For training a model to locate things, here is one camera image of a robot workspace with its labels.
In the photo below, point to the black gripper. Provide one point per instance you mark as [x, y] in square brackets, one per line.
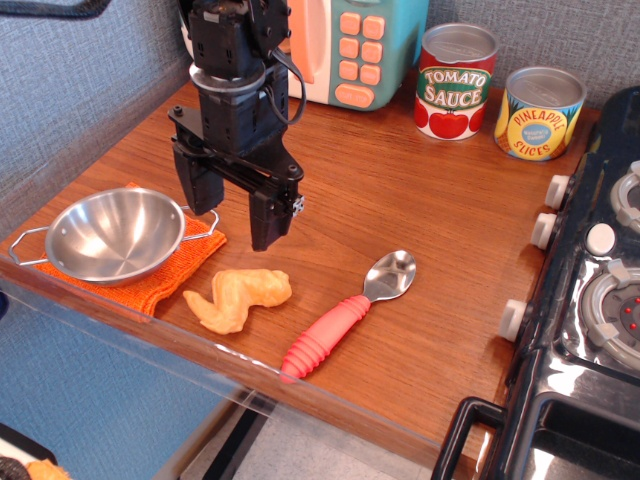
[237, 135]

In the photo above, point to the small steel two-handled skillet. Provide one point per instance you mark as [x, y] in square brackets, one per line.
[114, 237]

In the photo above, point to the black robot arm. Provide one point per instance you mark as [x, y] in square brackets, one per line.
[231, 38]

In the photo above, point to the orange knitted cloth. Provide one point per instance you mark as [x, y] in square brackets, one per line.
[143, 295]

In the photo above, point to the plastic toy chicken wing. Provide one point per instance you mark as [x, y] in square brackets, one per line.
[234, 293]

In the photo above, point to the teal toy microwave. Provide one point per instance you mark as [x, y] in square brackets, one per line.
[352, 54]

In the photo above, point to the clear acrylic table guard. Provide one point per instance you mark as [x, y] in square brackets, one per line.
[347, 403]

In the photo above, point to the tomato sauce can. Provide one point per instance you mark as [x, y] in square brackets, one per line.
[454, 78]

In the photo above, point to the pineapple slices can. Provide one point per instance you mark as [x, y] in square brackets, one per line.
[539, 112]

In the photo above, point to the orange object at bottom left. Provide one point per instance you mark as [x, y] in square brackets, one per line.
[46, 470]

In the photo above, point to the black toy stove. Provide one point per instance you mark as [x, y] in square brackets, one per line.
[572, 403]

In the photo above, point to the red-handled metal spoon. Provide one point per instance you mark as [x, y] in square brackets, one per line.
[389, 278]

